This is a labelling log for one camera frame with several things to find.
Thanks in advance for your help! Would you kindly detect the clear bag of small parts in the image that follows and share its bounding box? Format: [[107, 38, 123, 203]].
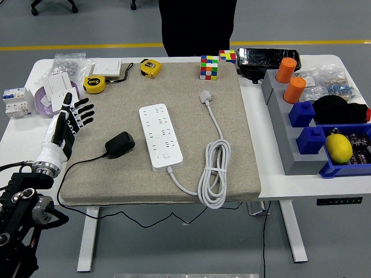
[[296, 69, 329, 101]]

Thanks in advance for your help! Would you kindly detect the orange cylinder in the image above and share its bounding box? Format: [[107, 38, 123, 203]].
[[275, 57, 297, 83], [283, 76, 307, 104]]

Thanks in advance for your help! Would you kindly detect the plastic bag of metal parts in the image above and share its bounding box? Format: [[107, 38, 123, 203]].
[[52, 52, 97, 83]]

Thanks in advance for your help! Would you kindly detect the white wall socket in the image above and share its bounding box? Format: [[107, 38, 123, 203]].
[[51, 86, 81, 113]]

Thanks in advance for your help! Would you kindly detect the small colourful puzzle cube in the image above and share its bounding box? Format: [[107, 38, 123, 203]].
[[219, 49, 237, 64]]

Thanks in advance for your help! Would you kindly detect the blue plastic bin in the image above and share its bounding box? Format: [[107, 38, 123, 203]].
[[319, 123, 371, 179]]

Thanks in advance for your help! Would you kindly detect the person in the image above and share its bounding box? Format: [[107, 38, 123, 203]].
[[158, 0, 238, 58]]

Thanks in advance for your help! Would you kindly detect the white circuit breaker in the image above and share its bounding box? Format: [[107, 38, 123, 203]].
[[2, 87, 35, 119]]

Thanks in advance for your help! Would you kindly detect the small yellow object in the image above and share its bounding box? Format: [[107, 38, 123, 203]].
[[140, 58, 163, 79]]

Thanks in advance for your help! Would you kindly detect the black plug adapter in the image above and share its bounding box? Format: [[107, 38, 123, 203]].
[[104, 131, 136, 159]]

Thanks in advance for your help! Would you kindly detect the black office chair base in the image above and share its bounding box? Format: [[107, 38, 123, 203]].
[[31, 0, 79, 17]]

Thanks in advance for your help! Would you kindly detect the purple plate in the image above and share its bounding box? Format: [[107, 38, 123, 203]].
[[34, 81, 82, 118]]

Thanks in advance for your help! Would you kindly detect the white power strip cord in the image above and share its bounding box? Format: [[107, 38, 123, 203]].
[[166, 89, 232, 209]]

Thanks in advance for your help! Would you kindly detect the black hanging cable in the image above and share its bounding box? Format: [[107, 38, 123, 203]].
[[262, 201, 273, 278]]

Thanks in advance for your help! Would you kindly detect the grey stepped block base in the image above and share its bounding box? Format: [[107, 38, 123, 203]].
[[261, 69, 330, 177]]

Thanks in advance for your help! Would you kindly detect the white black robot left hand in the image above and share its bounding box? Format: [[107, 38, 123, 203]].
[[34, 92, 96, 172]]

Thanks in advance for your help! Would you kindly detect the plastic bag of clips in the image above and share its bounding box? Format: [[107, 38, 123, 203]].
[[323, 65, 362, 104]]

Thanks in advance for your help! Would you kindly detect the white socket back panel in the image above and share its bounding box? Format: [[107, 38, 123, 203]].
[[42, 72, 74, 101]]

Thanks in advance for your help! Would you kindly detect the white flat switch plate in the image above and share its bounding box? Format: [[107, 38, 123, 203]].
[[92, 58, 123, 78]]

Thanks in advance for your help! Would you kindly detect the black cloth with red patch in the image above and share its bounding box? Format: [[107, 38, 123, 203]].
[[312, 94, 371, 125]]

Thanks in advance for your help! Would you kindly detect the blue square block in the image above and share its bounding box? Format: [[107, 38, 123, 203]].
[[289, 100, 317, 128], [296, 126, 328, 155]]

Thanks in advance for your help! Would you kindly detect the yellow lemon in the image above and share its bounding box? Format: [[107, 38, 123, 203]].
[[325, 134, 354, 164]]

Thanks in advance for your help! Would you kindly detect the white table leg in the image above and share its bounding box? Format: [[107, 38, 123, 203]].
[[280, 199, 308, 264], [77, 206, 100, 273]]

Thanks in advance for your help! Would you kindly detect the black plug cord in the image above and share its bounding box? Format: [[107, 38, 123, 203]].
[[57, 155, 244, 228]]

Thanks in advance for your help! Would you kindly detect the grey-brown mat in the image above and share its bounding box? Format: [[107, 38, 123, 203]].
[[59, 61, 262, 207]]

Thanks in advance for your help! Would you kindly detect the white power strip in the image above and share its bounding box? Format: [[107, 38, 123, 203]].
[[139, 103, 184, 173]]

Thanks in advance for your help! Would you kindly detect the black glossy phone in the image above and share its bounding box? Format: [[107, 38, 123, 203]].
[[237, 47, 302, 70]]

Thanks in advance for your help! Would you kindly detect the yellow tape measure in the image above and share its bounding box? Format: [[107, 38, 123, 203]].
[[83, 75, 107, 95]]

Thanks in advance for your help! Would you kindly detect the black strap loop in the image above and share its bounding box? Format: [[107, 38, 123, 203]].
[[106, 62, 134, 85]]

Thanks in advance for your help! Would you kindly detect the black table control panel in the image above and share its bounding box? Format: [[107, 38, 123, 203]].
[[316, 196, 364, 206]]

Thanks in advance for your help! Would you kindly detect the large colourful puzzle cube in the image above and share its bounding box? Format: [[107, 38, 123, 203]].
[[199, 54, 219, 81]]

